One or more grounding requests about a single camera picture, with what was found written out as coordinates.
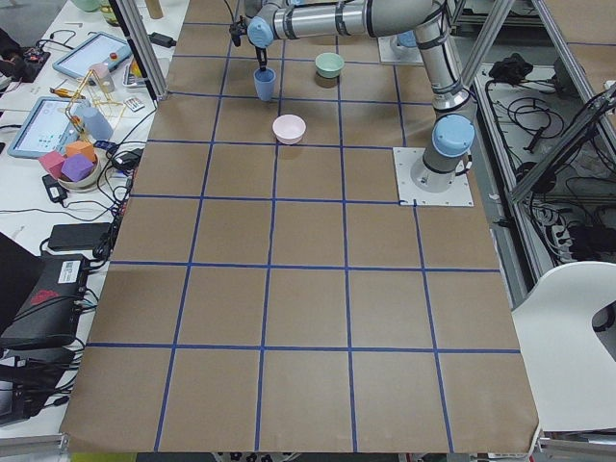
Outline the black power brick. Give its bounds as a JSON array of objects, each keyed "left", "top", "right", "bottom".
[{"left": 47, "top": 222, "right": 111, "bottom": 251}]

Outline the aluminium frame post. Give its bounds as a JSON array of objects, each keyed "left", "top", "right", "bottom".
[{"left": 110, "top": 0, "right": 168, "bottom": 101}]

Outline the teach pendant tablet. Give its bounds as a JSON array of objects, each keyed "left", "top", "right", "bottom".
[
  {"left": 52, "top": 32, "right": 132, "bottom": 79},
  {"left": 8, "top": 96, "right": 79, "bottom": 159}
]

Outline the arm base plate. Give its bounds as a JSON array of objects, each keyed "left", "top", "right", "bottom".
[{"left": 393, "top": 147, "right": 474, "bottom": 207}]

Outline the black power adapter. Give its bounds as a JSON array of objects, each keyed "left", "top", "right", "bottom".
[{"left": 148, "top": 32, "right": 177, "bottom": 48}]

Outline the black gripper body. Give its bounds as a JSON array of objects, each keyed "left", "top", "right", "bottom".
[{"left": 255, "top": 47, "right": 268, "bottom": 65}]

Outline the bowl of foam blocks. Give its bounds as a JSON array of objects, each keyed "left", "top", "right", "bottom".
[{"left": 38, "top": 141, "right": 102, "bottom": 193}]

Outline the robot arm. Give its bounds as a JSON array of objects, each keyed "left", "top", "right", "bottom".
[{"left": 242, "top": 1, "right": 476, "bottom": 175}]

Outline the pink bowl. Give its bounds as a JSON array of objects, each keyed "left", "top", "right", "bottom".
[{"left": 271, "top": 115, "right": 306, "bottom": 145}]

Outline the light blue cylinder cup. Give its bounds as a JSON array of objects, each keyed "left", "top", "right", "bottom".
[{"left": 82, "top": 107, "right": 113, "bottom": 141}]

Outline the mint green bowl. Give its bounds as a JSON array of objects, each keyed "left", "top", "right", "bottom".
[{"left": 315, "top": 52, "right": 345, "bottom": 79}]

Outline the white chair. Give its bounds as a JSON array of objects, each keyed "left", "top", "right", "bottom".
[{"left": 512, "top": 262, "right": 615, "bottom": 432}]

